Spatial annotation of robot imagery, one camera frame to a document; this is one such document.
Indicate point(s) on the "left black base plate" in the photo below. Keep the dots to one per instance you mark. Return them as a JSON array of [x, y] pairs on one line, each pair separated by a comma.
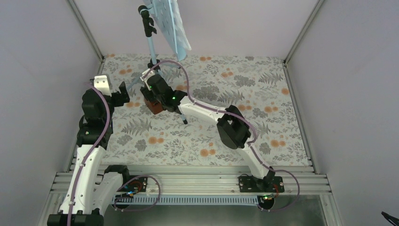
[[136, 186]]

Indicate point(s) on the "floral patterned table mat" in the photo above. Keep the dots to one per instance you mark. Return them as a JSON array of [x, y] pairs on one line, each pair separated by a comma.
[[189, 136]]

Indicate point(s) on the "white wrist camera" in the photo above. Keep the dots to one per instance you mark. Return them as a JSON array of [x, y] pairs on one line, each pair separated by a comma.
[[101, 83], [147, 74]]

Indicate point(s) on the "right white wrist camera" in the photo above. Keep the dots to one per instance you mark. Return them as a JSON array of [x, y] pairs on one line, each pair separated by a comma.
[[147, 74]]

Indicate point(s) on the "black object bottom right corner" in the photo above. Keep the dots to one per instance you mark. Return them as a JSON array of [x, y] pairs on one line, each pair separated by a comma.
[[391, 219]]

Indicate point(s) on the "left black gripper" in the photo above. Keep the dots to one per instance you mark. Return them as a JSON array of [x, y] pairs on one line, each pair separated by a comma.
[[119, 101]]

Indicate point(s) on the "light blue cable duct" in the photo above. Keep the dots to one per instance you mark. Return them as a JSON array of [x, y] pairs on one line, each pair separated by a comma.
[[142, 199]]

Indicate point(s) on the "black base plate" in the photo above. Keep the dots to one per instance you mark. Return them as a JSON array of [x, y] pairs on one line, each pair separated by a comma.
[[268, 184], [136, 186]]

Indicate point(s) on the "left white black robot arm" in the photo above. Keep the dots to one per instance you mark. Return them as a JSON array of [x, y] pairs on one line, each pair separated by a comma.
[[86, 201]]

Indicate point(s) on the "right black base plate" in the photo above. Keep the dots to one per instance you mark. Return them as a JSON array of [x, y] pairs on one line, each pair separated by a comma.
[[268, 184]]

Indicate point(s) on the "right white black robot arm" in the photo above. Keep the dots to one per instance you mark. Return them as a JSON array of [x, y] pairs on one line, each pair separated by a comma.
[[233, 130]]

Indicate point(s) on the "brown wooden metronome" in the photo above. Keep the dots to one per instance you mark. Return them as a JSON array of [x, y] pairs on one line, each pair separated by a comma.
[[155, 107]]

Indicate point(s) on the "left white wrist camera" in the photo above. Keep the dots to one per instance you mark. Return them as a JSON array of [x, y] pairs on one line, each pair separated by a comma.
[[101, 83]]

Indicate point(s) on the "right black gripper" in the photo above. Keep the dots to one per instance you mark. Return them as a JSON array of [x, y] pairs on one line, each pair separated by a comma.
[[144, 91]]

